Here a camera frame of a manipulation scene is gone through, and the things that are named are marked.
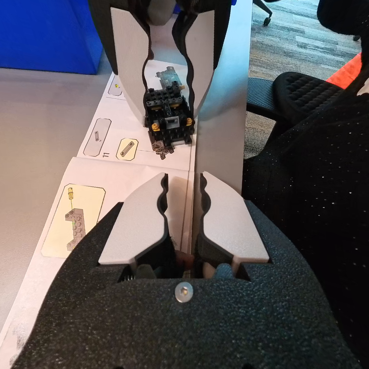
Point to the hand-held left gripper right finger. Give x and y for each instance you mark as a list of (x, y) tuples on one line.
[(233, 224)]

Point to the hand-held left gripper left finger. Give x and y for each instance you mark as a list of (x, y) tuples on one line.
[(138, 224)]

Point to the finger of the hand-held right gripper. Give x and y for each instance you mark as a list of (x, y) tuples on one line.
[(129, 57), (203, 57)]

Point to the black lego model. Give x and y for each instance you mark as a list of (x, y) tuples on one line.
[(170, 126)]

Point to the lego instruction booklet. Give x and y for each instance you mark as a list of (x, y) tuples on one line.
[(115, 173)]

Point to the blue plastic bin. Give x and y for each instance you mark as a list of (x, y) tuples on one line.
[(49, 31)]

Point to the black chair wheel base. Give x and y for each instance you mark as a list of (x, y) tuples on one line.
[(266, 17)]

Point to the orange object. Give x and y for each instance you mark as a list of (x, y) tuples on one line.
[(343, 73)]

